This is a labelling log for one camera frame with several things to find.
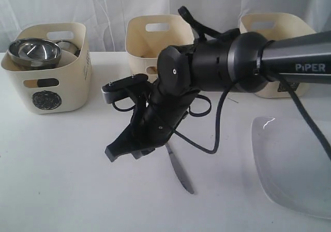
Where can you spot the cream bin with circle mark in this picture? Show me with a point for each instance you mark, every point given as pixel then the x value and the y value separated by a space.
pixel 74 79

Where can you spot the steel table knife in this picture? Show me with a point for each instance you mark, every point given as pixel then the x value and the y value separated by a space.
pixel 179 170

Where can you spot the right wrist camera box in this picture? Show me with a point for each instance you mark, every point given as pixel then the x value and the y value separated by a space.
pixel 133 86

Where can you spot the cream bin with triangle mark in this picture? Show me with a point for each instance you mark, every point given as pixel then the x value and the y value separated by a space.
pixel 147 36

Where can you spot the cream bin with square mark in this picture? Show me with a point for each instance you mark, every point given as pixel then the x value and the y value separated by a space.
pixel 274 26

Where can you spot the white backdrop curtain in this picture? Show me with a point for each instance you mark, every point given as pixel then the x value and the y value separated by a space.
pixel 106 20

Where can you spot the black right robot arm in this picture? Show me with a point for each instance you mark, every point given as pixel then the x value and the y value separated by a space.
pixel 245 63

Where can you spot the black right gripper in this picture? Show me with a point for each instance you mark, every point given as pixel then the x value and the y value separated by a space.
pixel 155 127

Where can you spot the white square plate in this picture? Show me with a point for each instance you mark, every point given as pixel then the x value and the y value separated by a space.
pixel 292 166

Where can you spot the white ceramic bowl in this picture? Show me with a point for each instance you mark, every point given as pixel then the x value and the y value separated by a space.
pixel 66 59

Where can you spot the stainless steel bowl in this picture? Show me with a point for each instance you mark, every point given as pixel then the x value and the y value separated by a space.
pixel 34 53

